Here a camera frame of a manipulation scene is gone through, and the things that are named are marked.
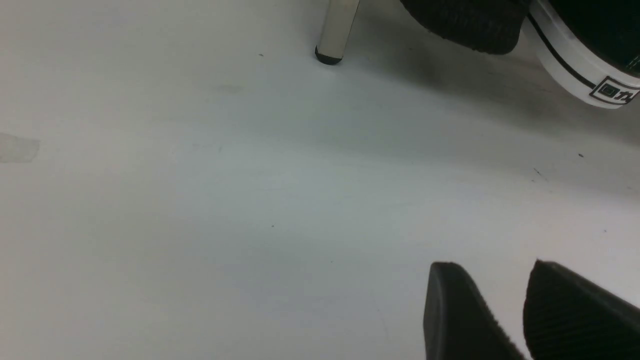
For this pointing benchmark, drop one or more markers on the black canvas sneaker right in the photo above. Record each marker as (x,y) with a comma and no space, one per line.
(591,48)

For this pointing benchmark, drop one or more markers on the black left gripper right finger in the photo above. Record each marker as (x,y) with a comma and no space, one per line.
(568,317)

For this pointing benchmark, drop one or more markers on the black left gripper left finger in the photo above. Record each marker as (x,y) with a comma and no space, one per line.
(457,322)

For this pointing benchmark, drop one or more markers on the black knit sneaker right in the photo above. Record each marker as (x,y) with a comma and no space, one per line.
(487,26)

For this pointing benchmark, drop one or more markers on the stainless steel shoe rack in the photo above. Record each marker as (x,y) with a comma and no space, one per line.
(336,29)

